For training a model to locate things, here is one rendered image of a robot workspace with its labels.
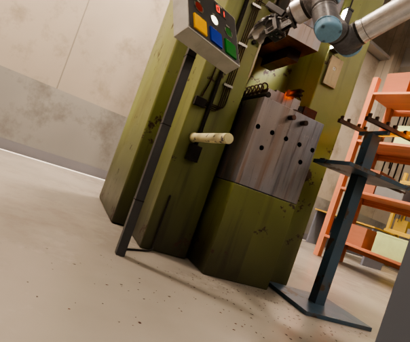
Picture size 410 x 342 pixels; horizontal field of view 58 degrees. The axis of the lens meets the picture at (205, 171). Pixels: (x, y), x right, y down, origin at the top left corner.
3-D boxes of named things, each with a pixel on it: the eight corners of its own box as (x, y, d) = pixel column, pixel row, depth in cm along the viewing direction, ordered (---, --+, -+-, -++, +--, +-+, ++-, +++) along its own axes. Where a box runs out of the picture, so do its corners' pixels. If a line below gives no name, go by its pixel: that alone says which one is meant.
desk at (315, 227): (324, 246, 729) (334, 215, 731) (382, 271, 626) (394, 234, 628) (303, 241, 695) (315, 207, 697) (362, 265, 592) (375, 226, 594)
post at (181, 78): (124, 256, 162) (207, 24, 165) (115, 254, 160) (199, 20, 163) (123, 254, 165) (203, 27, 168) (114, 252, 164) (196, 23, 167)
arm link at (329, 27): (351, 36, 132) (345, 11, 137) (334, 20, 125) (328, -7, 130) (326, 51, 138) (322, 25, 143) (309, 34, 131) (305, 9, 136)
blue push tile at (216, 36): (223, 48, 157) (222, 34, 160) (211, 39, 151) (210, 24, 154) (220, 50, 158) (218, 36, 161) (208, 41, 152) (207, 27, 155)
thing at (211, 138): (232, 146, 151) (236, 134, 152) (220, 142, 150) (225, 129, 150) (197, 144, 193) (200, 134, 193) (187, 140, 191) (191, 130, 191)
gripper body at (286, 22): (263, 34, 147) (290, 19, 140) (261, 17, 150) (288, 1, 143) (273, 44, 153) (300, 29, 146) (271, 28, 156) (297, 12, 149)
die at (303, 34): (318, 51, 197) (323, 34, 197) (287, 34, 190) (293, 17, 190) (276, 65, 236) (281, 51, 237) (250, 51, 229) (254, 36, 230)
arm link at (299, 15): (297, -8, 140) (309, 6, 147) (286, -2, 143) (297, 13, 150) (301, 10, 137) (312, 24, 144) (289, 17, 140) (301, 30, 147)
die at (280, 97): (296, 115, 196) (301, 99, 196) (265, 100, 189) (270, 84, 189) (257, 117, 235) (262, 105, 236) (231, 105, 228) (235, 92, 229)
